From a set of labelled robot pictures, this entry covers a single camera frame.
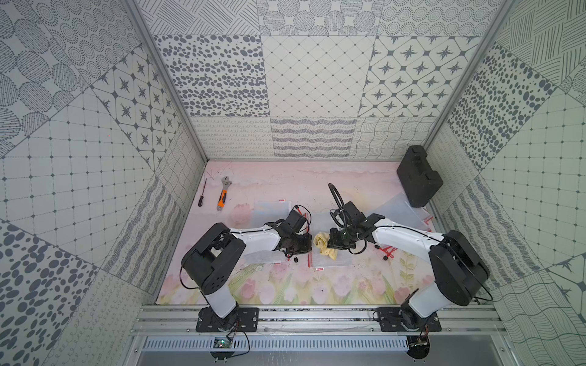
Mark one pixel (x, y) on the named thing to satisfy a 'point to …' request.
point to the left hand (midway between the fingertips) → (320, 252)
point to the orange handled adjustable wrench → (226, 183)
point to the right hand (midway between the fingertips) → (329, 247)
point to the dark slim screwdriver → (201, 197)
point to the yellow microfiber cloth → (320, 240)
